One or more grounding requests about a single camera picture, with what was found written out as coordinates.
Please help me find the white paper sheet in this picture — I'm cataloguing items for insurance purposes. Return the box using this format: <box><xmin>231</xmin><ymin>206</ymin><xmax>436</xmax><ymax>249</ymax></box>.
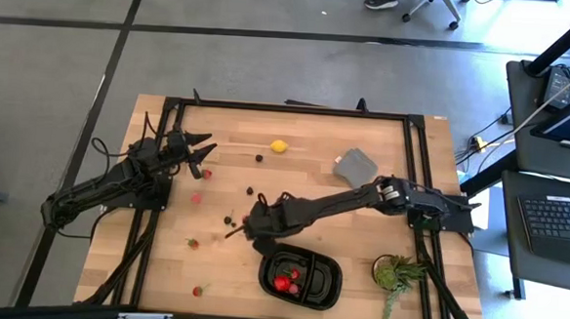
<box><xmin>469</xmin><ymin>186</ymin><xmax>493</xmax><ymax>231</ymax></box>

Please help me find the black keyboard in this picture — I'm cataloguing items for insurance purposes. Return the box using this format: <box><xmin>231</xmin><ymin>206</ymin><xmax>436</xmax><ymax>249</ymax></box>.
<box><xmin>513</xmin><ymin>192</ymin><xmax>570</xmax><ymax>266</ymax></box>

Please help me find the grey folded cloth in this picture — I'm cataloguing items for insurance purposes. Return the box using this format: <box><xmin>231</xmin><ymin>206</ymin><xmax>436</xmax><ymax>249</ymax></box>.
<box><xmin>331</xmin><ymin>146</ymin><xmax>381</xmax><ymax>191</ymax></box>

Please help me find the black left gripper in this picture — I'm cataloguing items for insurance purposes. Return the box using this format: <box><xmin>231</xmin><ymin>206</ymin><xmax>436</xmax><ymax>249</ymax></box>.
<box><xmin>161</xmin><ymin>128</ymin><xmax>219</xmax><ymax>181</ymax></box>

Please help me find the potted green succulent plant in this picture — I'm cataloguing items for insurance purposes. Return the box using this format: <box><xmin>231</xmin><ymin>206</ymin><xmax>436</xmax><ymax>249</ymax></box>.
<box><xmin>369</xmin><ymin>253</ymin><xmax>428</xmax><ymax>319</ymax></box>

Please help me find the yellow power strip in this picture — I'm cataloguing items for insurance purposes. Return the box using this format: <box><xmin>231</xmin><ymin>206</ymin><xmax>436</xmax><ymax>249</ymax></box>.
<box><xmin>468</xmin><ymin>134</ymin><xmax>491</xmax><ymax>152</ymax></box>

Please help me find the computer monitor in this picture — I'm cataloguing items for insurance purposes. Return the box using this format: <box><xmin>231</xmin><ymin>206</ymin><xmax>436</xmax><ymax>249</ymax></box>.
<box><xmin>529</xmin><ymin>78</ymin><xmax>570</xmax><ymax>154</ymax></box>

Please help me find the silver bracket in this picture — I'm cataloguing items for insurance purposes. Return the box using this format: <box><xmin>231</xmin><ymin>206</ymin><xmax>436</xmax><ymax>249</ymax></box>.
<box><xmin>117</xmin><ymin>310</ymin><xmax>175</xmax><ymax>319</ymax></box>

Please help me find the white hanging cord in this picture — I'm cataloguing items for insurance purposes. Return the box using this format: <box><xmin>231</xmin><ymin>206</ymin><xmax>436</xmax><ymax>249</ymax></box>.
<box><xmin>490</xmin><ymin>54</ymin><xmax>570</xmax><ymax>159</ymax></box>

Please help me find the black plastic container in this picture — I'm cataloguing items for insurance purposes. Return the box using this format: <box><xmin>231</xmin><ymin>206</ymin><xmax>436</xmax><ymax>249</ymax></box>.
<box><xmin>256</xmin><ymin>241</ymin><xmax>346</xmax><ymax>313</ymax></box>

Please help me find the black steel post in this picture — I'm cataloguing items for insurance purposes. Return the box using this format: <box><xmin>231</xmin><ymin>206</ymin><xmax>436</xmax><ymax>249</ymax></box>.
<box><xmin>523</xmin><ymin>0</ymin><xmax>570</xmax><ymax>79</ymax></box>

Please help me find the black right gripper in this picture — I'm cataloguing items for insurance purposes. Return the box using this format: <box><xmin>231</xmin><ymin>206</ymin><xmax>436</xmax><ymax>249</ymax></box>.
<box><xmin>224</xmin><ymin>190</ymin><xmax>294</xmax><ymax>259</ymax></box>

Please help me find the black flat bar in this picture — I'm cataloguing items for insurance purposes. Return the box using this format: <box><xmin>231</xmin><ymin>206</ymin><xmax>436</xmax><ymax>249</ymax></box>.
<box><xmin>284</xmin><ymin>98</ymin><xmax>329</xmax><ymax>109</ymax></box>

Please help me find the red tomato green top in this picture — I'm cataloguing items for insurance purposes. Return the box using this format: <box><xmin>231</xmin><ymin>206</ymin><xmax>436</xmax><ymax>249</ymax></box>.
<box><xmin>272</xmin><ymin>274</ymin><xmax>293</xmax><ymax>294</ymax></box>

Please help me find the grey office chair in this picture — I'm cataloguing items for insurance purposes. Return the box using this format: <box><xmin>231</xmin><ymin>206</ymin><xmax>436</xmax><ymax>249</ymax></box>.
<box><xmin>401</xmin><ymin>0</ymin><xmax>473</xmax><ymax>32</ymax></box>

